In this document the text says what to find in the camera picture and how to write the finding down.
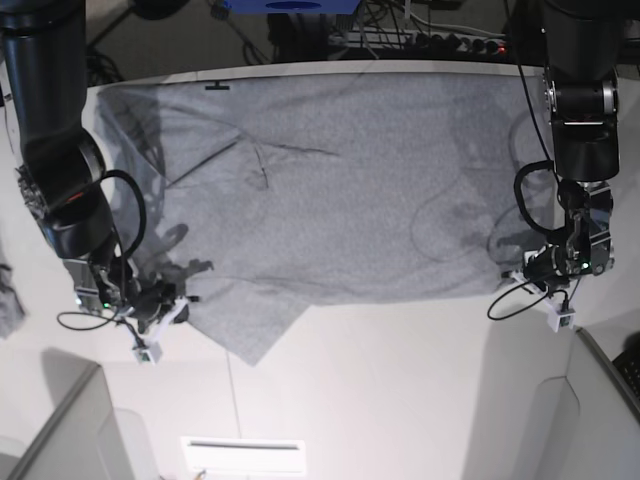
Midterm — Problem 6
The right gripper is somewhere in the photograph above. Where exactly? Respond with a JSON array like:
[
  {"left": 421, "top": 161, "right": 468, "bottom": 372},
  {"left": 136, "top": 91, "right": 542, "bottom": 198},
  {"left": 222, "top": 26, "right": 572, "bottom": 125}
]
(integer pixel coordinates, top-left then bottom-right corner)
[{"left": 118, "top": 280, "right": 201, "bottom": 333}]

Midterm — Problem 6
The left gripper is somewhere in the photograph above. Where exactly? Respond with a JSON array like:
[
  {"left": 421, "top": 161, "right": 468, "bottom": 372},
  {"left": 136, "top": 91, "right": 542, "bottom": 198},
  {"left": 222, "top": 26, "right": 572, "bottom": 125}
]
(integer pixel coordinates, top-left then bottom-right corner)
[{"left": 500, "top": 242, "right": 615, "bottom": 293}]

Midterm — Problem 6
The grey T-shirt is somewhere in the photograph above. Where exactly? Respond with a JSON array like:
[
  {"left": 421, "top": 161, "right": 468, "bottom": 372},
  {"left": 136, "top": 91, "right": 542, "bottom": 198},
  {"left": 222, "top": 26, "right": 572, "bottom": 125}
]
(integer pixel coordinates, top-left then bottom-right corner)
[{"left": 94, "top": 73, "right": 543, "bottom": 365}]

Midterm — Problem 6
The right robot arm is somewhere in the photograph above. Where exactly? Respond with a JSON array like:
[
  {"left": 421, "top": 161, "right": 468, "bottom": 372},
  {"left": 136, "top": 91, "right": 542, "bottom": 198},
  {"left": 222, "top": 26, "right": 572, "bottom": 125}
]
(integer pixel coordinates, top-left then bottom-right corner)
[{"left": 1, "top": 1, "right": 177, "bottom": 334}]

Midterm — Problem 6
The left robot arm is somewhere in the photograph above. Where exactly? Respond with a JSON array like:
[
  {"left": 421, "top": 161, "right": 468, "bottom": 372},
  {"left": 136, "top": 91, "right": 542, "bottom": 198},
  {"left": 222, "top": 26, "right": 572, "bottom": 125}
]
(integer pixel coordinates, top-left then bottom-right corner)
[{"left": 513, "top": 1, "right": 639, "bottom": 298}]

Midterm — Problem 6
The black keyboard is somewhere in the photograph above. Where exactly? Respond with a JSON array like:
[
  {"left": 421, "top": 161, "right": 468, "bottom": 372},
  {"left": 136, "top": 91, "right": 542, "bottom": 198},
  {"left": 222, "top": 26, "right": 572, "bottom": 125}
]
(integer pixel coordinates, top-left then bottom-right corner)
[{"left": 613, "top": 349, "right": 640, "bottom": 399}]

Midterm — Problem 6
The grey cloth at left edge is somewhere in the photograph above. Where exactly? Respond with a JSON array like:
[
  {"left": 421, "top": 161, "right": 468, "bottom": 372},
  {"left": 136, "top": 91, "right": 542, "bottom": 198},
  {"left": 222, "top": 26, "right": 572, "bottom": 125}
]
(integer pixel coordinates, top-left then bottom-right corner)
[{"left": 0, "top": 242, "right": 26, "bottom": 341}]

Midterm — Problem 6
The grey partition right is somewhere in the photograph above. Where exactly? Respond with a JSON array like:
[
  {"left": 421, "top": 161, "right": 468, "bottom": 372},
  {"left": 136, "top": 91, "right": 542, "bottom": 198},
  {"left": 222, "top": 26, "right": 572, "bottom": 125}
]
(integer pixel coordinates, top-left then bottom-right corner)
[{"left": 512, "top": 329, "right": 639, "bottom": 479}]

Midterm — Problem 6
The black power strip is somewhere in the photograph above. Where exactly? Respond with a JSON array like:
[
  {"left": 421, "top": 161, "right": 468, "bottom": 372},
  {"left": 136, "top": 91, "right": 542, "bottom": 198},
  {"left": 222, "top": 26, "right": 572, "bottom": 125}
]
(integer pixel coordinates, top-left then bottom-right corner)
[{"left": 407, "top": 32, "right": 506, "bottom": 55}]

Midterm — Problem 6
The blue box at top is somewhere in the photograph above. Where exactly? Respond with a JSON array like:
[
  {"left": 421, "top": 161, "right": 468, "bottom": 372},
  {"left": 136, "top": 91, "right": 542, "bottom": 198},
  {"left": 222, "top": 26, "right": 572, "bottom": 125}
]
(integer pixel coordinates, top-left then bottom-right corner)
[{"left": 223, "top": 0, "right": 360, "bottom": 15}]

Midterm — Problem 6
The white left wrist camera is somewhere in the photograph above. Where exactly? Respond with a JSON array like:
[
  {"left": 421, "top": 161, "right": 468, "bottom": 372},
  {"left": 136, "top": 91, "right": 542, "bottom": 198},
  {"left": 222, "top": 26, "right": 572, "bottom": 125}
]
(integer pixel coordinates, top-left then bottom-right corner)
[{"left": 487, "top": 274, "right": 576, "bottom": 333}]

